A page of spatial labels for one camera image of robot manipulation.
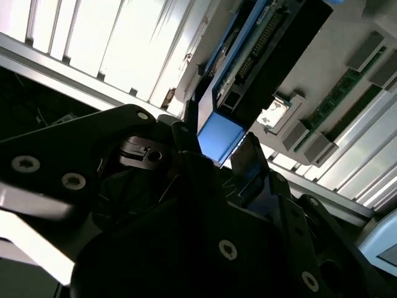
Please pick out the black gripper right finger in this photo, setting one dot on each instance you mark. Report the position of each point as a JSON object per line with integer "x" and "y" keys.
{"x": 297, "y": 223}

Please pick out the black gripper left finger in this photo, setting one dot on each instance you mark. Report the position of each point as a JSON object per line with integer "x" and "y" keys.
{"x": 56, "y": 149}

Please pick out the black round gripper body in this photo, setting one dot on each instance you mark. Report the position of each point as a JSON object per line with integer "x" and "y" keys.
{"x": 155, "y": 264}

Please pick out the hard disk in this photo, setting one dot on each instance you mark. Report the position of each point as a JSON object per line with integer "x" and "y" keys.
{"x": 223, "y": 139}

